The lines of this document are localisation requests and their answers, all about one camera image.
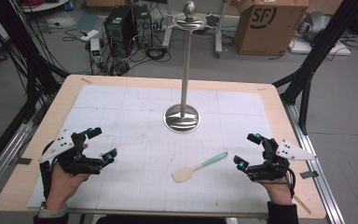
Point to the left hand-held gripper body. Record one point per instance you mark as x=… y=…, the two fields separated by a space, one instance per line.
x=66 y=157

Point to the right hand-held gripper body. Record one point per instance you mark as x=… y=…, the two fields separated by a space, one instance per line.
x=272 y=168

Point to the silver metal utensil stand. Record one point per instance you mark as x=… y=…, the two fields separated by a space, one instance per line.
x=185 y=77

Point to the person's right hand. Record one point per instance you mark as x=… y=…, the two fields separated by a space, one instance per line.
x=278 y=193

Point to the person's left hand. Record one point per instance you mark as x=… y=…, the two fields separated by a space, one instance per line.
x=60 y=186

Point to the white grid mat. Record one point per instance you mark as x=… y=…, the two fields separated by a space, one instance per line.
x=143 y=168

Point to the black tape piece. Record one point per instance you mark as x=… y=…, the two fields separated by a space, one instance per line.
x=24 y=161
x=309 y=174

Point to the thin wooden stick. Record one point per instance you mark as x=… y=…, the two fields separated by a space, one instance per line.
x=303 y=205

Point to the beige tape piece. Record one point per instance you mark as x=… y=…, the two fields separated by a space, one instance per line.
x=86 y=81

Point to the white wrist watch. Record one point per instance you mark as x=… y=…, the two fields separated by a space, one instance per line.
x=51 y=212

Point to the white device with green display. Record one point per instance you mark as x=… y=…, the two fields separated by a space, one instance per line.
x=95 y=49

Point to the white power strip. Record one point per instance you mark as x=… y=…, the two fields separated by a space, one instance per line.
x=89 y=35

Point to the large black computer tower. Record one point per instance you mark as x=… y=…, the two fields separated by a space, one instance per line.
x=119 y=31

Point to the white metal stand leg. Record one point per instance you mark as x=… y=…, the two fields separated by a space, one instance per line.
x=219 y=37
x=167 y=34

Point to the brown cardboard box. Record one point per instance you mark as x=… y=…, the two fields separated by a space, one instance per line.
x=267 y=28

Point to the white flat board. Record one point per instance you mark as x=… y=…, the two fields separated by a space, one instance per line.
x=329 y=48

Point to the slim black computer tower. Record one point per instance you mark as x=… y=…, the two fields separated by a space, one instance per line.
x=143 y=26

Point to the grey rounded device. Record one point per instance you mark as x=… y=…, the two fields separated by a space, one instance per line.
x=315 y=23

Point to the round white table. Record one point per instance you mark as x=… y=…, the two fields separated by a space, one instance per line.
x=43 y=4

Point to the aluminium rail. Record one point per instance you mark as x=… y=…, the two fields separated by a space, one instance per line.
x=320 y=168
x=3 y=158

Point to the black metal frame post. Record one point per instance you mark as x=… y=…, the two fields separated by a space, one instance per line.
x=320 y=46

